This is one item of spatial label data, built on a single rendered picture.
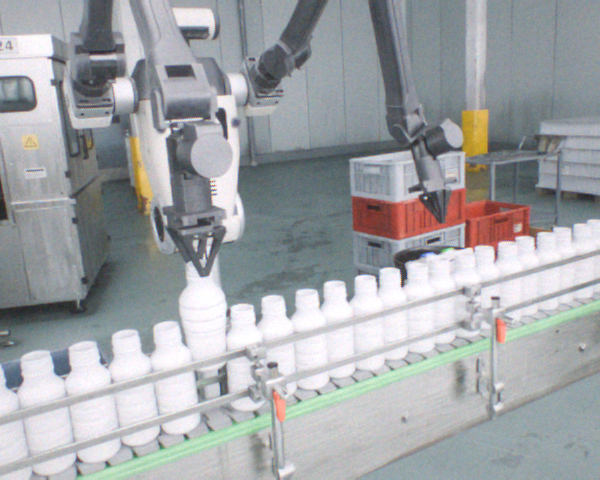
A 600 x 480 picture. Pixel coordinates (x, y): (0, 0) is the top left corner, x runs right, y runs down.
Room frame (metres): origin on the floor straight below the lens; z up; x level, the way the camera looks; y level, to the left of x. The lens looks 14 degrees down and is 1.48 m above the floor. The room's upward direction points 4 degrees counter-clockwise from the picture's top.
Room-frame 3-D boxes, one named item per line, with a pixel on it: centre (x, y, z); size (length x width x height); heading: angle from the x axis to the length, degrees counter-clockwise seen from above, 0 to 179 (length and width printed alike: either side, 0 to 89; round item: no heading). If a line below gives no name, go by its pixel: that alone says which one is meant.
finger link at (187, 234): (0.82, 0.15, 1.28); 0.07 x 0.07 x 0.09; 29
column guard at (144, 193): (8.39, 2.17, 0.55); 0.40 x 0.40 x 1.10; 29
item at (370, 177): (3.50, -0.67, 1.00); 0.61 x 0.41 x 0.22; 126
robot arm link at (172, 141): (0.82, 0.15, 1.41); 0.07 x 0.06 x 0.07; 29
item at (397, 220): (3.50, -0.68, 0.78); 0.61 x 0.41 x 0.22; 125
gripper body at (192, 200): (0.82, 0.15, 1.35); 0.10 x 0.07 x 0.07; 29
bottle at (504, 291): (1.13, -0.42, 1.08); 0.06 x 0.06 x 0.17
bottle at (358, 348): (0.96, -0.11, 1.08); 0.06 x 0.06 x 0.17
